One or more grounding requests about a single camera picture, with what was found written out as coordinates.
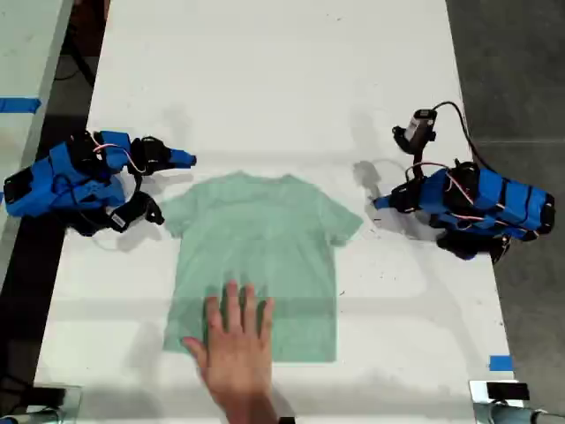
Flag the pale green T-shirt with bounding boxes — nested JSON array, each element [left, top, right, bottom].
[[157, 170, 365, 364]]

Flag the person's hand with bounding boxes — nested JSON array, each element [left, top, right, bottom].
[[182, 280, 282, 410]]

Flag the long blue tape strip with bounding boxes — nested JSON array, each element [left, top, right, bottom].
[[0, 97, 43, 114]]

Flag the pale side table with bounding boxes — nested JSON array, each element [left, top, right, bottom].
[[0, 0, 75, 284]]

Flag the small black box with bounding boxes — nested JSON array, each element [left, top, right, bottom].
[[31, 386, 68, 407], [486, 382, 531, 401]]

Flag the red white servo wire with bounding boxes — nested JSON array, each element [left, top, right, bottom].
[[91, 132, 147, 174], [404, 162, 478, 207]]

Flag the black camera box white label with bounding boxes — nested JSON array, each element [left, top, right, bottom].
[[107, 192, 166, 233]]

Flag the black camera box grey face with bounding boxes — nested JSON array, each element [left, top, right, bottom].
[[391, 109, 439, 155]]

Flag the black camera cable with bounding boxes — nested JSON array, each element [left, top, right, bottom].
[[432, 101, 486, 168], [52, 174, 114, 238]]

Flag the black floor cable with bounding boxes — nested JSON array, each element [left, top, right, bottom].
[[55, 48, 97, 88]]

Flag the metal table bracket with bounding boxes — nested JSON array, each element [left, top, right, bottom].
[[0, 383, 84, 424], [468, 379, 565, 424]]

